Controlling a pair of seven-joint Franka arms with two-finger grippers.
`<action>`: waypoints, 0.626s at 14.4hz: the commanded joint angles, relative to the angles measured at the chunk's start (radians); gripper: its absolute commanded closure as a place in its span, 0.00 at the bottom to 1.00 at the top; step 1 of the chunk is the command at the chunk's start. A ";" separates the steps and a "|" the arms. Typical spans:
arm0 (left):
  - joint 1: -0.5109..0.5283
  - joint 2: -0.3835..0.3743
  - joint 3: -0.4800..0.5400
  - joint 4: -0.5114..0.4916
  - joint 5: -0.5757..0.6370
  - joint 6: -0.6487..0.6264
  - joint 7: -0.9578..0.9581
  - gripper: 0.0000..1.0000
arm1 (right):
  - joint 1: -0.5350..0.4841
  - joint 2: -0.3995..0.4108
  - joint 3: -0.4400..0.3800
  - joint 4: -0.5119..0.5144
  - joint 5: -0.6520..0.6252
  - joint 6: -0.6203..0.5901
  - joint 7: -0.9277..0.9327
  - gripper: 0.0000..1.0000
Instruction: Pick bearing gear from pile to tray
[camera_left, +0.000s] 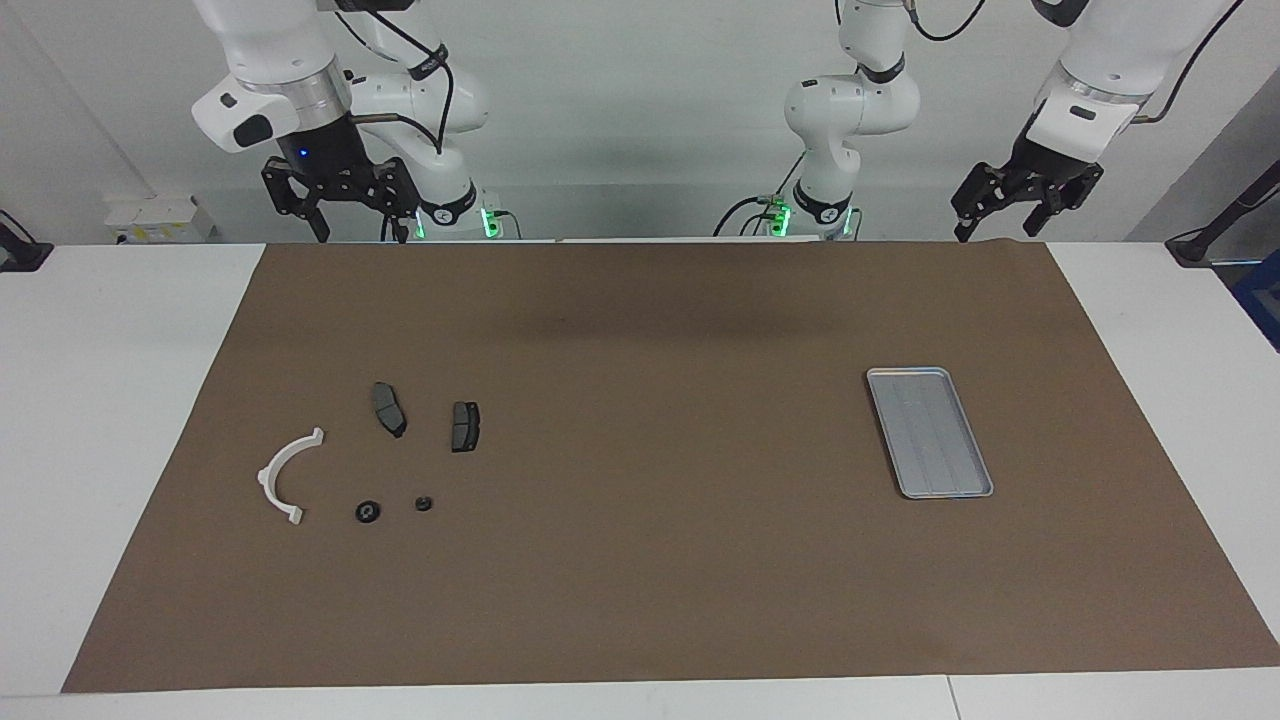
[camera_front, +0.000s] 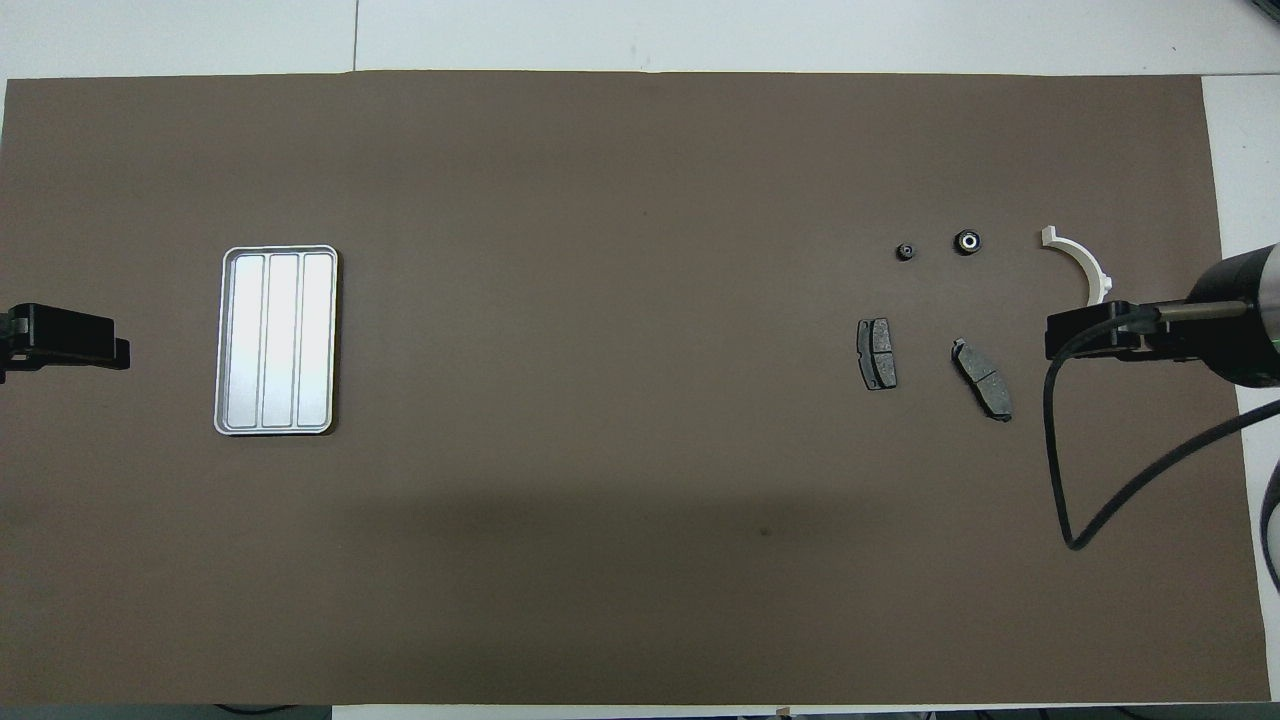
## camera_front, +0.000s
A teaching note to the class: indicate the tapered dark brake pad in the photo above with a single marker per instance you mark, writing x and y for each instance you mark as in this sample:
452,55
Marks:
983,378

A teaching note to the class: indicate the rectangular dark brake pad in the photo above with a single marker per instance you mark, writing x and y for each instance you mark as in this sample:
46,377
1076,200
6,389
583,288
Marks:
878,352

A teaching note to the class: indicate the silver metal tray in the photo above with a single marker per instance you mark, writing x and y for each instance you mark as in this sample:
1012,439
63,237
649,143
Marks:
280,340

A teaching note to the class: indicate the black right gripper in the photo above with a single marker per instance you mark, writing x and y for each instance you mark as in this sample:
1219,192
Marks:
1110,335

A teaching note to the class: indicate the white curved plastic bracket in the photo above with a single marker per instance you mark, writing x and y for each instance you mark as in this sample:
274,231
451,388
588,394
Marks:
1085,258

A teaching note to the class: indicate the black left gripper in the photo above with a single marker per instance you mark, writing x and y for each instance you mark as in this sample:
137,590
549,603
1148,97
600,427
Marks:
60,332

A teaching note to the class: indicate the large black bearing gear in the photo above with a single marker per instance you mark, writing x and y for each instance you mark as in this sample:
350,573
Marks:
966,241

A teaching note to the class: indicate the brown table mat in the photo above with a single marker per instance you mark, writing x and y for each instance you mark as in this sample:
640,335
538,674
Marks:
600,300

